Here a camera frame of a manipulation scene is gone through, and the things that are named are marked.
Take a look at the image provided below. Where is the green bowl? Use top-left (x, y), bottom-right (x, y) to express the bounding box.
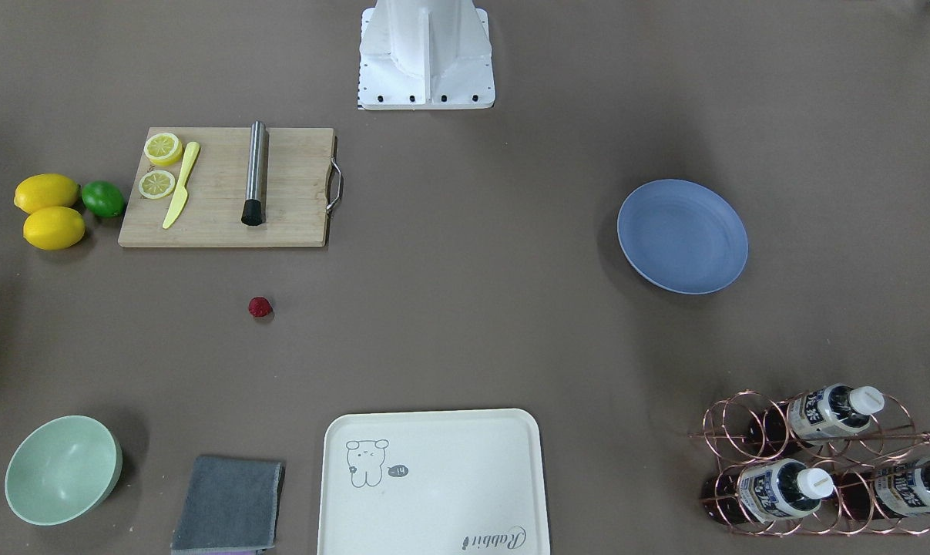
top-left (5, 415), bottom-right (123, 526)

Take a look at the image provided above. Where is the lemon half upper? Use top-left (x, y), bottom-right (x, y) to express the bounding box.
top-left (143, 131), bottom-right (184, 167)

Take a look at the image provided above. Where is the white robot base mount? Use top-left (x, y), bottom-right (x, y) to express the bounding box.
top-left (357, 1), bottom-right (496, 110)

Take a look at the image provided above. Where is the yellow lemon lower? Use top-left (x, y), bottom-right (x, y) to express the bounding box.
top-left (23, 205), bottom-right (86, 251)

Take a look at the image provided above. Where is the blue plate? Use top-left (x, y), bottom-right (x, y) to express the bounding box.
top-left (616, 179), bottom-right (750, 295)

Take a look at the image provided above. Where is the yellow lemon upper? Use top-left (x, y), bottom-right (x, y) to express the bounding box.
top-left (13, 173), bottom-right (80, 214)

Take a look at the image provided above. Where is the lemon half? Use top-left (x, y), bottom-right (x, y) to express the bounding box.
top-left (143, 131), bottom-right (184, 167)
top-left (137, 170), bottom-right (176, 200)

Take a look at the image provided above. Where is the green lime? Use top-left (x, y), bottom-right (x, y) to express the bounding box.
top-left (80, 180), bottom-right (126, 218)

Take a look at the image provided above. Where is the bamboo cutting board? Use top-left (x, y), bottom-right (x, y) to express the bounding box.
top-left (117, 127), bottom-right (338, 248)

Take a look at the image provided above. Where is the red strawberry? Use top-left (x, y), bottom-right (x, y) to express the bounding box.
top-left (247, 296), bottom-right (274, 318)

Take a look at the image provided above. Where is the tea bottle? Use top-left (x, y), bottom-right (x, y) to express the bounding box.
top-left (700, 458), bottom-right (835, 526)
top-left (744, 383), bottom-right (886, 456)
top-left (835, 457), bottom-right (930, 521)

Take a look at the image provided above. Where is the cream rabbit tray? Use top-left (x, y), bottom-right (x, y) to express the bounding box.
top-left (317, 408), bottom-right (552, 554)

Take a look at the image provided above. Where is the copper wire bottle rack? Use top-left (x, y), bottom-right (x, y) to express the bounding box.
top-left (698, 390), bottom-right (930, 537)

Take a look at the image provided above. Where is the steel muddler black tip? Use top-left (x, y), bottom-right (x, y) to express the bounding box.
top-left (240, 120), bottom-right (268, 226)

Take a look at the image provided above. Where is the yellow lemon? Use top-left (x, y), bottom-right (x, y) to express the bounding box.
top-left (13, 173), bottom-right (80, 214)
top-left (23, 205), bottom-right (86, 251)

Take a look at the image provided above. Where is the tea bottle upper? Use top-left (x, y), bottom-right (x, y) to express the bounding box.
top-left (744, 383), bottom-right (886, 456)

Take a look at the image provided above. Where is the lemon half lower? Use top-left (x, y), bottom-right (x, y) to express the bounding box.
top-left (137, 170), bottom-right (176, 200)

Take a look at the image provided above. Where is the grey folded cloth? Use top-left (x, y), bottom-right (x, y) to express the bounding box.
top-left (171, 456), bottom-right (283, 554)

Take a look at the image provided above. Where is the yellow plastic knife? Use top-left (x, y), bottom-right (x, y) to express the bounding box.
top-left (162, 141), bottom-right (200, 230)

